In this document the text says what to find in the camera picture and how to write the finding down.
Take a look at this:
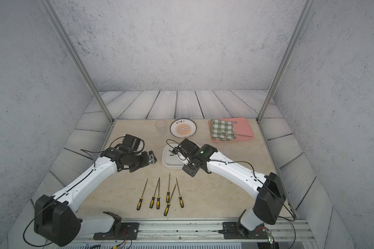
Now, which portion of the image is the round orange patterned plate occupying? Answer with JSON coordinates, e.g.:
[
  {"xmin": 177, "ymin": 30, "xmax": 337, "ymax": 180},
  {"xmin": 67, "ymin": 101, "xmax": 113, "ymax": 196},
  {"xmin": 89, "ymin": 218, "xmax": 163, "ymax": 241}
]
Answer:
[{"xmin": 169, "ymin": 118, "xmax": 197, "ymax": 139}]

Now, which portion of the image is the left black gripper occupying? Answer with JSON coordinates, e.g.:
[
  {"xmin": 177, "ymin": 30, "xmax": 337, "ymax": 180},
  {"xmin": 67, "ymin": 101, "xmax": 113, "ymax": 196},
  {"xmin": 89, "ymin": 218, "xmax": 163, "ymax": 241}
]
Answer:
[{"xmin": 129, "ymin": 149, "xmax": 159, "ymax": 172}]

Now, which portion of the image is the green checkered cloth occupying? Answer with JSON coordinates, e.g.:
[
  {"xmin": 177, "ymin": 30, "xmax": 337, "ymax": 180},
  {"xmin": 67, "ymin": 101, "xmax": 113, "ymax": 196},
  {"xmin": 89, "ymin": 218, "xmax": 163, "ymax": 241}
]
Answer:
[{"xmin": 210, "ymin": 119, "xmax": 236, "ymax": 141}]

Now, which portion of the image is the clear plastic cup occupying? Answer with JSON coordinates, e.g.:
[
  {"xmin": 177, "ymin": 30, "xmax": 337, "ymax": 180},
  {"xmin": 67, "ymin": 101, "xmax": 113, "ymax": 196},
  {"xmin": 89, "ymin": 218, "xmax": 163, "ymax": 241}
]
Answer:
[{"xmin": 155, "ymin": 120, "xmax": 168, "ymax": 137}]

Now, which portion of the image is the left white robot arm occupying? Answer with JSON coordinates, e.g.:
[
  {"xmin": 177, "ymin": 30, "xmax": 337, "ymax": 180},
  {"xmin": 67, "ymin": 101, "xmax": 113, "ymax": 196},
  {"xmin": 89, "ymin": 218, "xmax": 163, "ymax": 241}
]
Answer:
[{"xmin": 32, "ymin": 147, "xmax": 157, "ymax": 247}]

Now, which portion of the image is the left aluminium frame post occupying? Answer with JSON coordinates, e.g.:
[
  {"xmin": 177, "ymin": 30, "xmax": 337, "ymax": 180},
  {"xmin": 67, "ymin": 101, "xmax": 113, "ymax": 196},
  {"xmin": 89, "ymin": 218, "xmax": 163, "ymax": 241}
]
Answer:
[{"xmin": 39, "ymin": 0, "xmax": 114, "ymax": 124}]

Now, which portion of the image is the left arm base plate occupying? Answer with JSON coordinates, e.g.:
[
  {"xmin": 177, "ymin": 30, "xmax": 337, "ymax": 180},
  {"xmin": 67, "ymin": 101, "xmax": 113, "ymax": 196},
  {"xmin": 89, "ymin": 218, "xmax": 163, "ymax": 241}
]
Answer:
[{"xmin": 93, "ymin": 222, "xmax": 140, "ymax": 241}]

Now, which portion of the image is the aluminium frame post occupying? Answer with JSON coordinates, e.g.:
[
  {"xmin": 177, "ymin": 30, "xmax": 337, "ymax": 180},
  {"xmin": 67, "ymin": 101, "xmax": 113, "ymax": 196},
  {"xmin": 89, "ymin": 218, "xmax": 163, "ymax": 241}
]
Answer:
[
  {"xmin": 257, "ymin": 0, "xmax": 315, "ymax": 124},
  {"xmin": 39, "ymin": 0, "xmax": 114, "ymax": 124}
]

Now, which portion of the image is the right aluminium frame post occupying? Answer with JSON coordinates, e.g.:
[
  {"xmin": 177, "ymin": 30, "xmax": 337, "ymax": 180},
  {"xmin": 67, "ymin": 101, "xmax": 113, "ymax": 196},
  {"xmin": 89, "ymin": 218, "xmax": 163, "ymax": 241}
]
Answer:
[{"xmin": 257, "ymin": 0, "xmax": 315, "ymax": 124}]

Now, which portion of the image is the aluminium front rail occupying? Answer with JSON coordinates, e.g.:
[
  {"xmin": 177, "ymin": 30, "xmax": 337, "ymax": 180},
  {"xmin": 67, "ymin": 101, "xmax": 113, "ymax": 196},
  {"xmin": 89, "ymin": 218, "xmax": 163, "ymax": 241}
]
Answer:
[{"xmin": 66, "ymin": 217, "xmax": 321, "ymax": 249}]

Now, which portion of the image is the pink plastic tray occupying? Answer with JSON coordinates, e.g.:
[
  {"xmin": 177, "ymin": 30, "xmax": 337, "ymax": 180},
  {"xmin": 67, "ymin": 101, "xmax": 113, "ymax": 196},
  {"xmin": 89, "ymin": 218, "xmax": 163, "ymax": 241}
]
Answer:
[{"xmin": 208, "ymin": 118, "xmax": 255, "ymax": 143}]

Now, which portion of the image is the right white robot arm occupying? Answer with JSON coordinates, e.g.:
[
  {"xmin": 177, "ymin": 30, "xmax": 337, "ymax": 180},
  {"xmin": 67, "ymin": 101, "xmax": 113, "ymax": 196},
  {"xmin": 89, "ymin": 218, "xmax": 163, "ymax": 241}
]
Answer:
[{"xmin": 170, "ymin": 139, "xmax": 286, "ymax": 232}]

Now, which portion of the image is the white rectangular storage box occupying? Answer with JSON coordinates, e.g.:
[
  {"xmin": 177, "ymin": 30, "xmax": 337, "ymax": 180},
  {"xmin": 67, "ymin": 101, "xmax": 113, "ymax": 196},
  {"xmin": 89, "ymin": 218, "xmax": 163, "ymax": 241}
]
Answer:
[{"xmin": 162, "ymin": 143, "xmax": 200, "ymax": 170}]

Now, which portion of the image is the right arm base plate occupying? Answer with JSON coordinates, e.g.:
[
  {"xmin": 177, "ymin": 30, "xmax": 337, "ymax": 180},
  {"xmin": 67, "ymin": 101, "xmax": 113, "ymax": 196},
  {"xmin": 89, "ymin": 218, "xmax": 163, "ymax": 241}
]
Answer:
[{"xmin": 218, "ymin": 222, "xmax": 269, "ymax": 240}]

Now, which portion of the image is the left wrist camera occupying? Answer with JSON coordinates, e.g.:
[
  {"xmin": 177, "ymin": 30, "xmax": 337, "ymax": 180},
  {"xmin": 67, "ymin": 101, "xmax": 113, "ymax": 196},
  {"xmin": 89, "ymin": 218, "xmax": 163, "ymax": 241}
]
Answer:
[{"xmin": 122, "ymin": 134, "xmax": 143, "ymax": 154}]

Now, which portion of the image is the low slanted yellow-black file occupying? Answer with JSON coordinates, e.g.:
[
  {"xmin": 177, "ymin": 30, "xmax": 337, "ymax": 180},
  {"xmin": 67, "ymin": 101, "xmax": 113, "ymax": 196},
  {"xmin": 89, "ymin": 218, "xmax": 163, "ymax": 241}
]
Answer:
[{"xmin": 164, "ymin": 184, "xmax": 177, "ymax": 216}]

